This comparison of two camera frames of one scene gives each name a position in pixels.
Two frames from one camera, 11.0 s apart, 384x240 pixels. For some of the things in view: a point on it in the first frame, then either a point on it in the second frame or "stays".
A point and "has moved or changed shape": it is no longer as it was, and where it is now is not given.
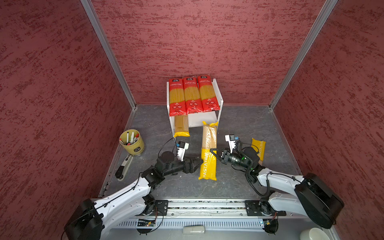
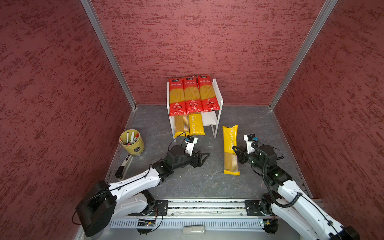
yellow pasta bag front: [181, 126] stays
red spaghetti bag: [192, 98] stays
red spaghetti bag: [177, 105] stays
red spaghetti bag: [209, 101] stays
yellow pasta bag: [208, 169] → [196, 125]
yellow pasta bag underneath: [259, 146] has moved or changed shape
